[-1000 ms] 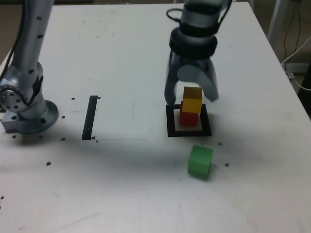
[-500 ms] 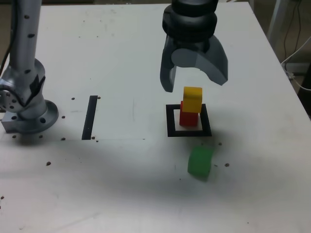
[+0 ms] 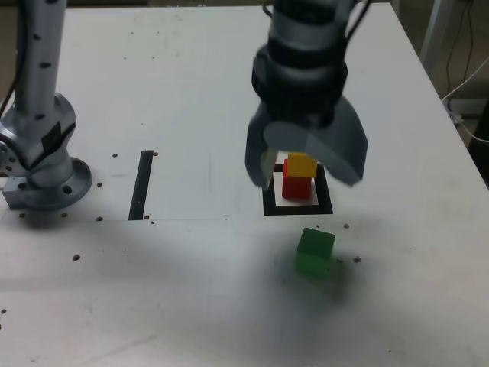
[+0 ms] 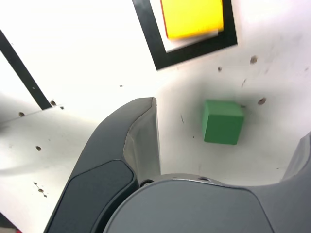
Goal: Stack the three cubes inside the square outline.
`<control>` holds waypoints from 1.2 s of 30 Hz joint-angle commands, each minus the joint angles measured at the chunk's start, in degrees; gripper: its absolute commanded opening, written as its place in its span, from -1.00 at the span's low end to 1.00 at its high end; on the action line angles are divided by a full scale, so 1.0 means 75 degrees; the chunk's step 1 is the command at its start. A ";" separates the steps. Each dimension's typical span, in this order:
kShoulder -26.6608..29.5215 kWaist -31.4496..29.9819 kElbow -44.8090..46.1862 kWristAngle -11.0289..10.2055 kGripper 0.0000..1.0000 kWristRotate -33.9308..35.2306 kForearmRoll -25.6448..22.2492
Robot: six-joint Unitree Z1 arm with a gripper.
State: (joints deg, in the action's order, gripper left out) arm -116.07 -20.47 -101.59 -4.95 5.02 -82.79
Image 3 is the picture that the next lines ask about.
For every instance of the red cube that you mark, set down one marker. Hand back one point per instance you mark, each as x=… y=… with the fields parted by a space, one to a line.
x=296 y=189

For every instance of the white frame leg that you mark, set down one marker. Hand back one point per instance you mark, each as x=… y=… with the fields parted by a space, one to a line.
x=431 y=30

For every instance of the green cube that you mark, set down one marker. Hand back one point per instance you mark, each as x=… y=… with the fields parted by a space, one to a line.
x=313 y=252

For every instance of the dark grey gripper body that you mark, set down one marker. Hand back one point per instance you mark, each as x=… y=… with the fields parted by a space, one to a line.
x=313 y=120

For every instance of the black tape square outline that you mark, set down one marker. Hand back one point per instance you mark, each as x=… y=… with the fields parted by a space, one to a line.
x=298 y=211

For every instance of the yellow cube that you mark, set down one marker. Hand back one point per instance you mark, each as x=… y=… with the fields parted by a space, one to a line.
x=302 y=166

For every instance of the black tape strip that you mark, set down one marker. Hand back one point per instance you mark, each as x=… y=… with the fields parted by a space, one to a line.
x=139 y=191

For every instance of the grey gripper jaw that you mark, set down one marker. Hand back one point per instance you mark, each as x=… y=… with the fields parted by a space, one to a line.
x=254 y=156
x=340 y=149

